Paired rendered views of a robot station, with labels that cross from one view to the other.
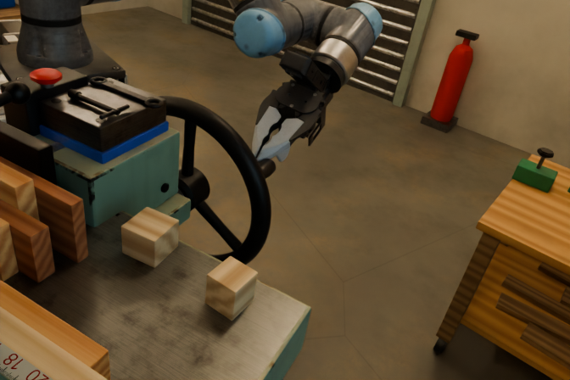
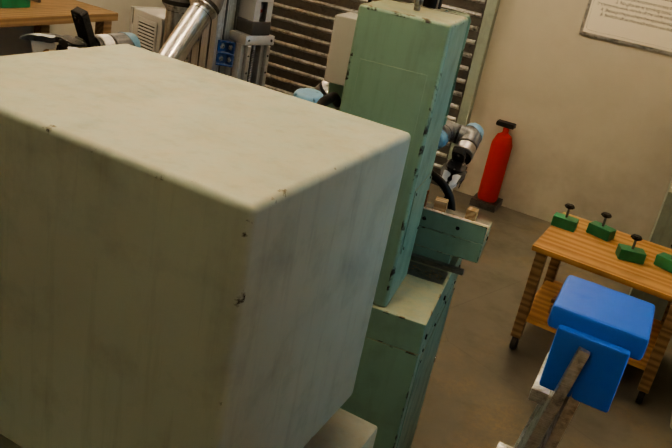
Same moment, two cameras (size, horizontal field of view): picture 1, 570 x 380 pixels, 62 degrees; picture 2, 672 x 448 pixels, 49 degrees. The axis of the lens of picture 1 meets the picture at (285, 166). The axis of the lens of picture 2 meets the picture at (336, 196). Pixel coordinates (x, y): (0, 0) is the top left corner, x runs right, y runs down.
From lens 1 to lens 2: 1.95 m
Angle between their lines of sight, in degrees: 12
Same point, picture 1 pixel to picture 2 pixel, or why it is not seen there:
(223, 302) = (471, 216)
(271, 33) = (444, 139)
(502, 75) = (538, 159)
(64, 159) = not seen: hidden behind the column
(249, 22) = not seen: hidden behind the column
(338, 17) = (465, 130)
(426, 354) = (504, 350)
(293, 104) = (455, 168)
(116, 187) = not seen: hidden behind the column
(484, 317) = (541, 317)
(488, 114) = (529, 194)
